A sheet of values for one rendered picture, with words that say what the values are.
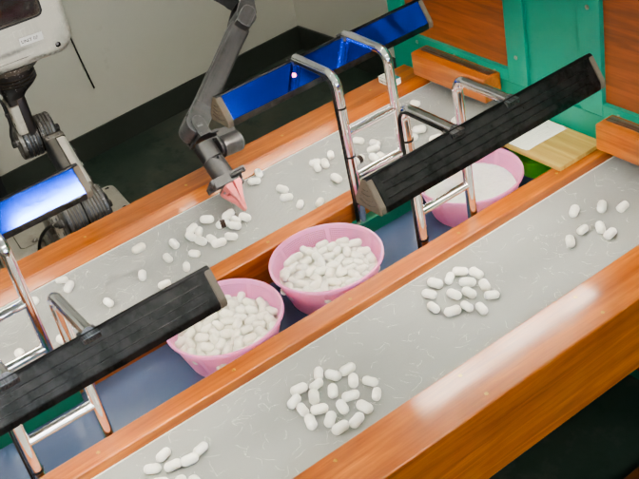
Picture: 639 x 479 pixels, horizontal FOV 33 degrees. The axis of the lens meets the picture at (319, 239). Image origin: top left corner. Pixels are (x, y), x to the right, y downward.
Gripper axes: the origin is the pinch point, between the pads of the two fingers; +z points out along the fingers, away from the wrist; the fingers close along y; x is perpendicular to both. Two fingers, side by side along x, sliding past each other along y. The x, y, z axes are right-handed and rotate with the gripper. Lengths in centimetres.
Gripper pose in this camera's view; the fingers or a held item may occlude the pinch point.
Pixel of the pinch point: (243, 207)
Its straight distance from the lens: 269.0
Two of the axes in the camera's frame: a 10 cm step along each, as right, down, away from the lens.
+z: 5.5, 8.2, -1.8
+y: 8.0, -4.5, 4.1
